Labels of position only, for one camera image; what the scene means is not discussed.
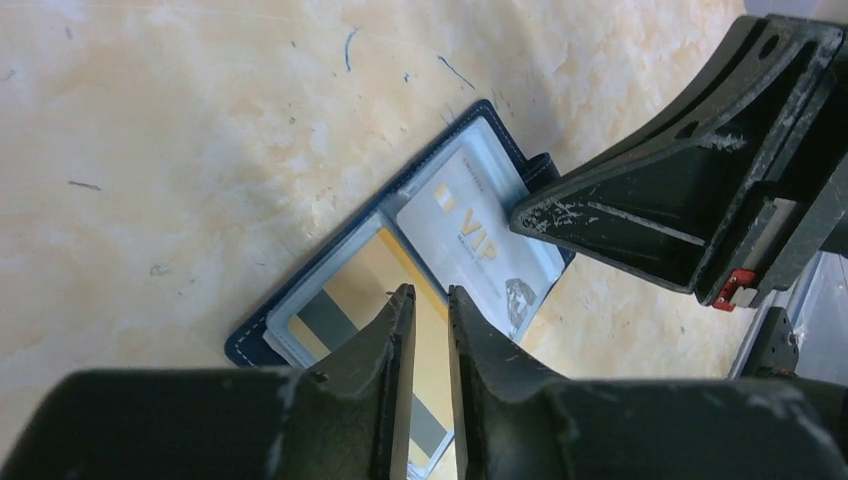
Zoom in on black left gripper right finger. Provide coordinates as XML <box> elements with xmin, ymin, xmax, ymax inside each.
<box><xmin>448</xmin><ymin>285</ymin><xmax>569</xmax><ymax>479</ymax></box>

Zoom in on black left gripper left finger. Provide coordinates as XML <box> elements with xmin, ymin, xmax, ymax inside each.
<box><xmin>291</xmin><ymin>284</ymin><xmax>416</xmax><ymax>479</ymax></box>

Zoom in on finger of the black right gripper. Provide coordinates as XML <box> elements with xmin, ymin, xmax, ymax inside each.
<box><xmin>509</xmin><ymin>15</ymin><xmax>847</xmax><ymax>311</ymax></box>

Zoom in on gold card with stripe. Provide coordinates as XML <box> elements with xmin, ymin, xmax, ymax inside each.
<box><xmin>269</xmin><ymin>227</ymin><xmax>453</xmax><ymax>479</ymax></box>

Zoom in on navy blue card holder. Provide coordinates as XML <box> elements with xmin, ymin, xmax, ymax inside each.
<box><xmin>224</xmin><ymin>100</ymin><xmax>573</xmax><ymax>479</ymax></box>

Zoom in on white card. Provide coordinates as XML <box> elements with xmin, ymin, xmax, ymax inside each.
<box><xmin>396</xmin><ymin>147</ymin><xmax>565</xmax><ymax>338</ymax></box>

